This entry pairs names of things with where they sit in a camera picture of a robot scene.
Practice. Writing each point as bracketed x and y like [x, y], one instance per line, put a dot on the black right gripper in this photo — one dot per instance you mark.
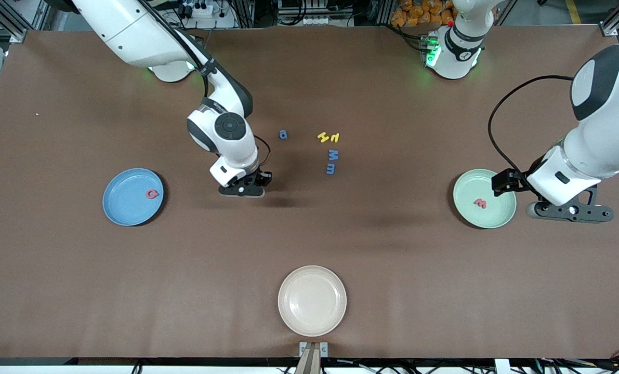
[262, 178]

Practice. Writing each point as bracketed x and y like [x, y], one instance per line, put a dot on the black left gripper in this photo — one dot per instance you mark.
[518, 180]

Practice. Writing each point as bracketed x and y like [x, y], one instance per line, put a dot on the red lowercase foam letter w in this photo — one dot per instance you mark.
[479, 203]

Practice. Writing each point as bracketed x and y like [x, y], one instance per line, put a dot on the blue lowercase foam letter m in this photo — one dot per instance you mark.
[331, 169]

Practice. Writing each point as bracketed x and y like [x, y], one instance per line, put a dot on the red uppercase foam letter Q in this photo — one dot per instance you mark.
[148, 194]

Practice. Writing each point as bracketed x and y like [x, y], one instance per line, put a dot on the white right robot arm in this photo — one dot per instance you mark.
[132, 31]

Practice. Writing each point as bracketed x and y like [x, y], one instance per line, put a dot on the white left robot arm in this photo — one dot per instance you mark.
[600, 145]

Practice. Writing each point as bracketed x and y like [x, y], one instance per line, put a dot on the green round plate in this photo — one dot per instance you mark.
[468, 187]

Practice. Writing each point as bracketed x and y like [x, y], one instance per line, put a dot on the yellow uppercase foam letter H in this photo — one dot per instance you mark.
[323, 137]

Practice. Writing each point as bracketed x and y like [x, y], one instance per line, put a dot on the blue uppercase foam letter M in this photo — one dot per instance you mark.
[333, 155]

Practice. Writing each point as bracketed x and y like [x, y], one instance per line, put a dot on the cream round plate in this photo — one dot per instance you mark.
[312, 301]

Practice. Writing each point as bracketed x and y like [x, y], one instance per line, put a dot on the blue round plate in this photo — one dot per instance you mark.
[127, 202]

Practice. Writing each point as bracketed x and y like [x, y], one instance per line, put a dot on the white power strip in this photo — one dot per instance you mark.
[200, 10]

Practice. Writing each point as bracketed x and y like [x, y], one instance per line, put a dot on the small white block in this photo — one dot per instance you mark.
[502, 366]

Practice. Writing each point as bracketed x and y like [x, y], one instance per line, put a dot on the pile of orange fruit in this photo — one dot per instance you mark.
[413, 13]

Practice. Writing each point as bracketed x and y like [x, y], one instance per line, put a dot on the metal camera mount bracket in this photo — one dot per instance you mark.
[313, 358]

